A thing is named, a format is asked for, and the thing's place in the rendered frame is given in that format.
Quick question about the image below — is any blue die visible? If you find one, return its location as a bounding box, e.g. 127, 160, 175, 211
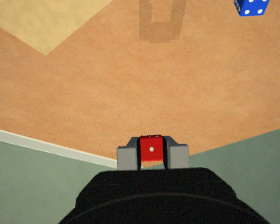
234, 0, 269, 17

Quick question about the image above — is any red die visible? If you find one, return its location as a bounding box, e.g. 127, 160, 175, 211
139, 135, 163, 161

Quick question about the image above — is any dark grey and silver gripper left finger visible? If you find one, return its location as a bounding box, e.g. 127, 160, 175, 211
117, 137, 141, 170

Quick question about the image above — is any tan square mat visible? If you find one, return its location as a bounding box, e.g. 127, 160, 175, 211
0, 0, 113, 56

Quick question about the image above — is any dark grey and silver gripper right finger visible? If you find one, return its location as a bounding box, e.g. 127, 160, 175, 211
162, 136, 189, 169

